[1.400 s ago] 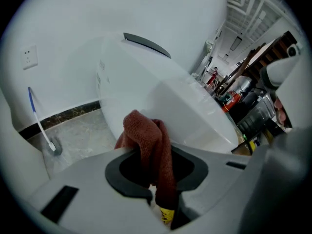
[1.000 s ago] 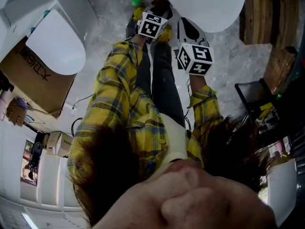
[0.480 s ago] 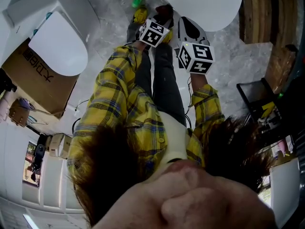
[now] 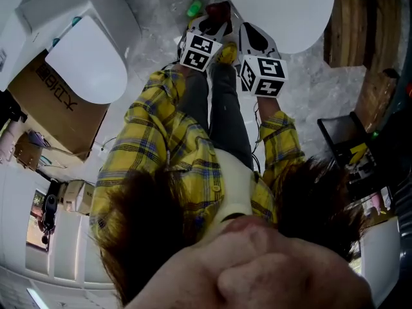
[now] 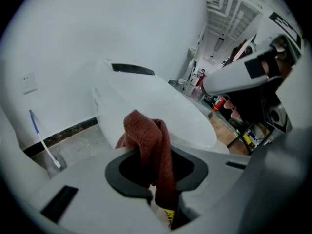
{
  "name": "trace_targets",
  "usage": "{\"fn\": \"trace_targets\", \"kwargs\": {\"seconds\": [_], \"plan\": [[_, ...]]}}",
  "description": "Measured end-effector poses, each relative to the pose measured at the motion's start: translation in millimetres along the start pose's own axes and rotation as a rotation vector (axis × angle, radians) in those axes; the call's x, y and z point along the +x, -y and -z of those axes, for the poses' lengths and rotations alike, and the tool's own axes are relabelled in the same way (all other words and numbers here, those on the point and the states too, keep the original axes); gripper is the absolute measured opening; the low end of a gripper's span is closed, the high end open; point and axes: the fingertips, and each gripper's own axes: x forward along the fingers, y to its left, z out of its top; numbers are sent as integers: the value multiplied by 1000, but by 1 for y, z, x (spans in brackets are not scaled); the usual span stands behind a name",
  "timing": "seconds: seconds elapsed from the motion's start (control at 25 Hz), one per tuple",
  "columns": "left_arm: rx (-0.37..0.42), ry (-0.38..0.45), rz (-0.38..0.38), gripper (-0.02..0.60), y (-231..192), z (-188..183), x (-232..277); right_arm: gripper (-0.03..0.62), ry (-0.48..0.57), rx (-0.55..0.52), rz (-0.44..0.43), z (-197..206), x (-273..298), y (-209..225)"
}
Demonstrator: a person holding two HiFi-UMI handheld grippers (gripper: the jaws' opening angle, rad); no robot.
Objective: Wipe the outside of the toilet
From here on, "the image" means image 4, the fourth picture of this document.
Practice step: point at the white cabinet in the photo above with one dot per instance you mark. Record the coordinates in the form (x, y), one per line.
(381, 259)

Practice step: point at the person's right forearm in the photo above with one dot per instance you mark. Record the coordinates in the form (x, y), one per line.
(270, 108)

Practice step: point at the black handbag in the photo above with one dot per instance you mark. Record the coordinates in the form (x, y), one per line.
(11, 108)

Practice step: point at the person's face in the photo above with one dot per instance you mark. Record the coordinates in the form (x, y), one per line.
(257, 269)

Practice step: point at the person's left forearm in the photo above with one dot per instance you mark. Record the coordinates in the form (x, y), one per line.
(167, 85)

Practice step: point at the small cardboard box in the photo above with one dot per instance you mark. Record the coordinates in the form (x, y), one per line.
(77, 196)

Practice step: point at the pink bag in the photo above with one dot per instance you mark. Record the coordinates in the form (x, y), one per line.
(8, 143)

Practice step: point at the green bottle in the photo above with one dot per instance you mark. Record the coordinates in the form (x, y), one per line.
(194, 8)

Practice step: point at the black camera on stand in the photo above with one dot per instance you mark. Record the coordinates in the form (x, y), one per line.
(50, 208)

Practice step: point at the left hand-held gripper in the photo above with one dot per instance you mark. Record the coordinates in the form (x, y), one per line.
(199, 51)

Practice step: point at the brown bag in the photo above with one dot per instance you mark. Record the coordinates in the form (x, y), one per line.
(27, 154)

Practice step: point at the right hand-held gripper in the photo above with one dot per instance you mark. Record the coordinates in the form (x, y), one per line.
(267, 76)

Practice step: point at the white toilet with tank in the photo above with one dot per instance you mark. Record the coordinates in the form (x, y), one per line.
(87, 63)

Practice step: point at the wooden platform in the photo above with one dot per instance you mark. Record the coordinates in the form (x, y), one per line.
(363, 27)

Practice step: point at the window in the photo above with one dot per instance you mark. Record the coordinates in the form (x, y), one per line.
(37, 220)

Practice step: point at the large cardboard box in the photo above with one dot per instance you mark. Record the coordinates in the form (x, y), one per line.
(64, 114)

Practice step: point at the person's cream t-shirt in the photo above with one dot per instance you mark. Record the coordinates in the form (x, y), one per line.
(235, 185)

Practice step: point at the person's right yellow shoe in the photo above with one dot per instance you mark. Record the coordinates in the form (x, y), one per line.
(226, 52)

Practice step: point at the person in yellow plaid shirt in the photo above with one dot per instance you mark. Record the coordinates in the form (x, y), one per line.
(148, 140)

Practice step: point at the red cloth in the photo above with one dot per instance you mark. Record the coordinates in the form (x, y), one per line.
(219, 11)

